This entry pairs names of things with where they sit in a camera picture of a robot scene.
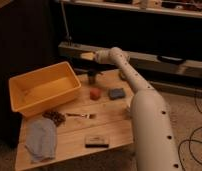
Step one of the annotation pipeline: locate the blue sponge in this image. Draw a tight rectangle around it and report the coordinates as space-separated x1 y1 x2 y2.
108 88 126 100

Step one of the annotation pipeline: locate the yellow plastic tray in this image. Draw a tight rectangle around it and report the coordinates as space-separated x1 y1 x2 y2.
9 62 81 118

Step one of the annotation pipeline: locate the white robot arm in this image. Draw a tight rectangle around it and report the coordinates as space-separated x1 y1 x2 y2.
80 47 183 171

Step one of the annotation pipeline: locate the dark cup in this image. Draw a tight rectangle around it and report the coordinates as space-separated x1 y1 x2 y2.
87 70 101 84

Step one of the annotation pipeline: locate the thin metal pole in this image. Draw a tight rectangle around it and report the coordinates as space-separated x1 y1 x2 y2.
60 0 72 46

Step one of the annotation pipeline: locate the red block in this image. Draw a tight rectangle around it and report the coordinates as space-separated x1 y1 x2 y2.
90 88 101 100

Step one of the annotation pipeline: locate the silver fork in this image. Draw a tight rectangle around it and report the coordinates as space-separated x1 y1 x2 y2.
66 113 96 119

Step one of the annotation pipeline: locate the wooden table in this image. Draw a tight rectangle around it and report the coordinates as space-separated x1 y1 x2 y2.
15 70 133 171

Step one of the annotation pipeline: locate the dark brown cluster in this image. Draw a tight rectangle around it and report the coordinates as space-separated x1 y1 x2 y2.
43 111 66 126

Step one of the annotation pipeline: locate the white bowl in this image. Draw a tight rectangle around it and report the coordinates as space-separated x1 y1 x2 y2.
125 106 131 119

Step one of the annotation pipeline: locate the black remote on shelf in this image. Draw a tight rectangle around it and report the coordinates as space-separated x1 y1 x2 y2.
157 55 186 65

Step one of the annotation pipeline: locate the black rectangular eraser block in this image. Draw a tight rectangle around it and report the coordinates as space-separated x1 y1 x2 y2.
85 135 109 148

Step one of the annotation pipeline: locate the grey blue cloth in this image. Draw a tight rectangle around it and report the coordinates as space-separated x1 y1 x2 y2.
25 118 57 163

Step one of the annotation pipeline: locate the upper shelf board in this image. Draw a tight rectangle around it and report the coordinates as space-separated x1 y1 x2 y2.
55 0 202 19

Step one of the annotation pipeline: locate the low wooden shelf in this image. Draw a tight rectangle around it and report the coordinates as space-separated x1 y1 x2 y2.
58 42 202 78

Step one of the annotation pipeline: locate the black cable on floor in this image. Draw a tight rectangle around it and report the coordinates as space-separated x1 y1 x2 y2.
177 63 202 171

